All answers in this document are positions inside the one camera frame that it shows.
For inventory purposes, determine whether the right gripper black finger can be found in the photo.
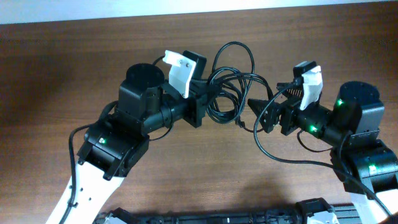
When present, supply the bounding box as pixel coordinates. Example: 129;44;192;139
276;83;302;97
248;98;281;133

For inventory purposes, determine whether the thin black USB cable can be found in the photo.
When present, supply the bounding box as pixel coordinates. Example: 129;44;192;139
211;41;265;134

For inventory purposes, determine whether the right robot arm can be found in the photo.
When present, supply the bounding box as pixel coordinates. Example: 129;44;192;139
248;82;397;223

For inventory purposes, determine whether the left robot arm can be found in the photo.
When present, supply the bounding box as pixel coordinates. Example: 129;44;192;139
47;63;221;223

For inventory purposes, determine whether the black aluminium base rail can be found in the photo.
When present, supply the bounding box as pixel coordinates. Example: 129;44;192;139
94;198;362;224

